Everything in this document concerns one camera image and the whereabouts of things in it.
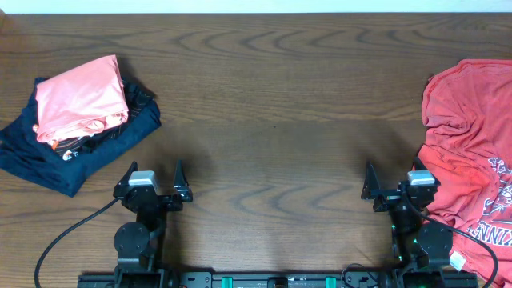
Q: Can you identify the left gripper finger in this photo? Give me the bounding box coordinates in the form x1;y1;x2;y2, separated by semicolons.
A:
174;160;193;202
114;161;138;190

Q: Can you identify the red printed soccer t-shirt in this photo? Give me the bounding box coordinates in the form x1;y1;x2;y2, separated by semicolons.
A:
418;59;511;287

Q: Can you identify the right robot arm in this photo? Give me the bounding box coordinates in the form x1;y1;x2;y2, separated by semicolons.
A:
361;159;453;288

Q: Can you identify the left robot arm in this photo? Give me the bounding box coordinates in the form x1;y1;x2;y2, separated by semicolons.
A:
113;160;193;288

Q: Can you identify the folded black orange shirt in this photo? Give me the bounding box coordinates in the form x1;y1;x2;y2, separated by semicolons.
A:
46;78;154;162

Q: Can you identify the folded salmon pink shirt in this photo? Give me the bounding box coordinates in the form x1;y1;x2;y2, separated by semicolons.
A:
35;55;129;142

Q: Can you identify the folded navy blue shirt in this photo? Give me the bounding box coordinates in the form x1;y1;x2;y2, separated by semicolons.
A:
1;94;161;197

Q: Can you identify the right black cable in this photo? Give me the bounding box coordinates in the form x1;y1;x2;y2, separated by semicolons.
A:
402;191;499;288

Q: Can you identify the black cable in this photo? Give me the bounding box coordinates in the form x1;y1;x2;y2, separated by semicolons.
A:
34;197;121;288
402;191;499;288

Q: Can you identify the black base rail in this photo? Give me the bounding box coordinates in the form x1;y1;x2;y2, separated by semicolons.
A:
77;270;479;288

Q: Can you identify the left black cable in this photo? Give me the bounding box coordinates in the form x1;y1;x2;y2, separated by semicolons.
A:
34;197;121;288

